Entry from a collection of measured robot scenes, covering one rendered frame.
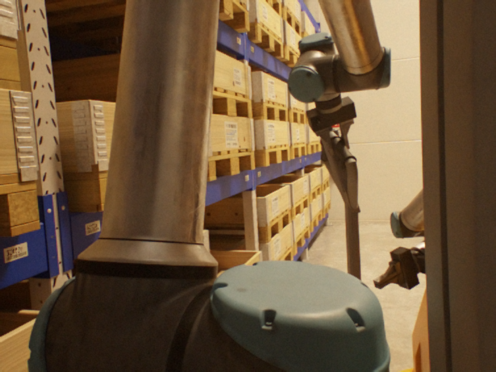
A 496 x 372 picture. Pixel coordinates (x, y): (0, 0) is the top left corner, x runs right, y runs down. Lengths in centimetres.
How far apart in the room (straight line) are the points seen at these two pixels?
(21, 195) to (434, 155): 103
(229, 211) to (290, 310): 292
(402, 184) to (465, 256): 683
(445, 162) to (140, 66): 34
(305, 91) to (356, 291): 73
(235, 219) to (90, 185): 196
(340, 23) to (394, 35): 630
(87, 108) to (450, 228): 125
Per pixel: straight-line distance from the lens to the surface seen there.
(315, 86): 105
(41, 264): 133
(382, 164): 703
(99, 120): 143
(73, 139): 144
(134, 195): 45
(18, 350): 123
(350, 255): 147
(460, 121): 23
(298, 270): 43
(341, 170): 140
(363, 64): 97
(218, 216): 329
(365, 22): 88
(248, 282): 40
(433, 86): 26
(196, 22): 52
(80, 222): 143
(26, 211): 118
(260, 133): 314
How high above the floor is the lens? 137
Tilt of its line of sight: 5 degrees down
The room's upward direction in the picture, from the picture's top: 3 degrees counter-clockwise
